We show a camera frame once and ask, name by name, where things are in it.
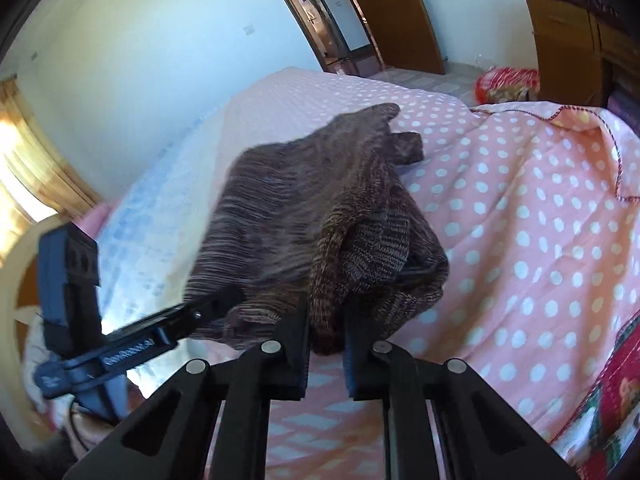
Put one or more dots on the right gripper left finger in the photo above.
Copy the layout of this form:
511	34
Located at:
206	421

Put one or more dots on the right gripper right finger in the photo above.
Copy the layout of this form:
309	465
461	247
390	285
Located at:
441	421

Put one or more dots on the brown knitted sun-pattern sweater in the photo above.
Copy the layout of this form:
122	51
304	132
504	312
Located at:
325	220

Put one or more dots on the left hand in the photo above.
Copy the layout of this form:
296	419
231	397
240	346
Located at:
85	430

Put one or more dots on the cream wooden headboard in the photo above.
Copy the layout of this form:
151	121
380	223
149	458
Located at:
19	296

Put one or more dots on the red cartoon patterned quilt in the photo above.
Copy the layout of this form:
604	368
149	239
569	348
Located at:
601	439

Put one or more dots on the pink folded blanket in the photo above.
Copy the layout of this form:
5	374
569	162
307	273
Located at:
92	222

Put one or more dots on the yellow patterned curtain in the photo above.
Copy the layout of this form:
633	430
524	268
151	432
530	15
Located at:
37	182

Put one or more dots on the pink and blue bedsheet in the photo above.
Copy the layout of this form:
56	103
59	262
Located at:
536	204

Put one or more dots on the red patterned bag on floor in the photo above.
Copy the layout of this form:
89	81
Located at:
507	84

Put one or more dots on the purple books under desk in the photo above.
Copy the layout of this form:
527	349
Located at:
624	105

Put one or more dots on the brown wooden desk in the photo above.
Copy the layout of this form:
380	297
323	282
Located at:
583	54

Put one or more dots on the brown wooden door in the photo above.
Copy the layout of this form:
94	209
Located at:
403	33

